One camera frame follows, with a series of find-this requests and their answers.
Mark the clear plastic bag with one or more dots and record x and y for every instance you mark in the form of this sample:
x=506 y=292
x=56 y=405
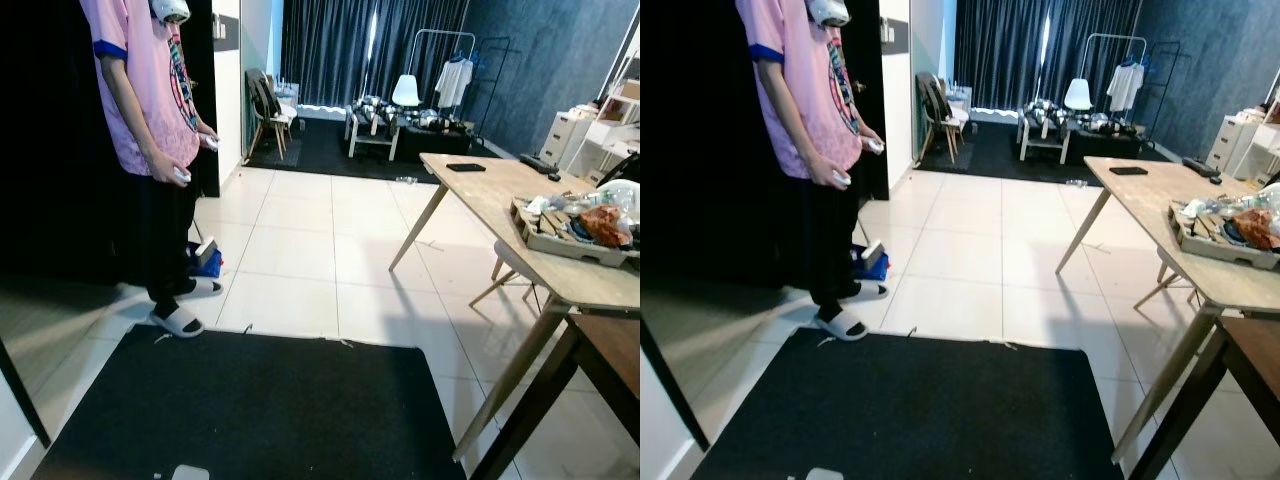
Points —
x=1272 y=195
x=622 y=193

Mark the brown tray of trash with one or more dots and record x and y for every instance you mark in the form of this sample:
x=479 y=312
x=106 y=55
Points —
x=560 y=245
x=1200 y=245

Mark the orange snack bag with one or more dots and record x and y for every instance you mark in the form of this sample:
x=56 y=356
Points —
x=605 y=225
x=1255 y=228

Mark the dark wooden table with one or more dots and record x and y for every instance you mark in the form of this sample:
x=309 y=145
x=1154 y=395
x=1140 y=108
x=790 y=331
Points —
x=610 y=345
x=1255 y=350

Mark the white shelf unit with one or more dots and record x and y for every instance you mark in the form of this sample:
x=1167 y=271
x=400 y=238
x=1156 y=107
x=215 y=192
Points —
x=605 y=135
x=1265 y=140

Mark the black remote control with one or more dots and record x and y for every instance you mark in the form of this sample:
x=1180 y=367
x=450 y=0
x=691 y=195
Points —
x=1200 y=168
x=540 y=165

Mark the white drawer cabinet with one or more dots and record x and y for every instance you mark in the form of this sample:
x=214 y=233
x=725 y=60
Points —
x=560 y=135
x=1225 y=140

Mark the white stool with wooden legs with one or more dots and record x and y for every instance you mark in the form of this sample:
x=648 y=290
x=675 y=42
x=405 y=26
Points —
x=510 y=265
x=1172 y=268

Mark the light wooden table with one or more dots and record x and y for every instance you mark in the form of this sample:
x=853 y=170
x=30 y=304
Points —
x=500 y=190
x=1150 y=200

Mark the black slanted furniture leg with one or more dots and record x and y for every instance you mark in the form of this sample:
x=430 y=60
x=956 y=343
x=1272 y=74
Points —
x=680 y=395
x=25 y=395

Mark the black phone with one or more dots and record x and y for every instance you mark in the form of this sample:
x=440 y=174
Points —
x=1128 y=170
x=466 y=167

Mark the person in pink shirt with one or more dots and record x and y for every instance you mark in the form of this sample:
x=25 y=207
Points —
x=140 y=90
x=800 y=95

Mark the white slide slipper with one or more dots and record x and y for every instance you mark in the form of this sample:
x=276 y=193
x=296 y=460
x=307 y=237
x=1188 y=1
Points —
x=842 y=325
x=868 y=291
x=203 y=288
x=178 y=322

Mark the blue and white floor device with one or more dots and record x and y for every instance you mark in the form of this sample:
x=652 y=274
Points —
x=872 y=266
x=207 y=262

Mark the white hanging shirt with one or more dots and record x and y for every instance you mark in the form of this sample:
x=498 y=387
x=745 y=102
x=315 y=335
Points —
x=1125 y=86
x=455 y=82

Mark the white shell chair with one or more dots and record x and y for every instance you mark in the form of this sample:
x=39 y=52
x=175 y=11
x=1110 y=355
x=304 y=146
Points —
x=405 y=90
x=1077 y=94

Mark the white clothes rack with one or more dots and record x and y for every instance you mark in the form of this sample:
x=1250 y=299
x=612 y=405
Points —
x=1115 y=35
x=447 y=31

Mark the cluttered low bench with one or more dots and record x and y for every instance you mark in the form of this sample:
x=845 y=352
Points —
x=1043 y=128
x=372 y=125

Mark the white headset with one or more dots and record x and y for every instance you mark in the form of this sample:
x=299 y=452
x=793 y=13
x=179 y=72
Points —
x=830 y=12
x=170 y=10

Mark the small white object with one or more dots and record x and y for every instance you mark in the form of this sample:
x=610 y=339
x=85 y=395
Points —
x=823 y=475
x=190 y=474

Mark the black floor mat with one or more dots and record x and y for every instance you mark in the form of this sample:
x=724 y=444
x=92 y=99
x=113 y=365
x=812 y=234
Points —
x=900 y=410
x=250 y=410

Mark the wooden chair with dark clothes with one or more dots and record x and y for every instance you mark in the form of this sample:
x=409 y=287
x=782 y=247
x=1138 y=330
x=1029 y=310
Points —
x=262 y=100
x=935 y=105

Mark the black rug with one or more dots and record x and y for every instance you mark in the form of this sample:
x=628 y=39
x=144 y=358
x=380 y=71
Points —
x=320 y=150
x=990 y=155

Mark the dark curtain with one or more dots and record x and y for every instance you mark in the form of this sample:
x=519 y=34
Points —
x=330 y=50
x=1000 y=50

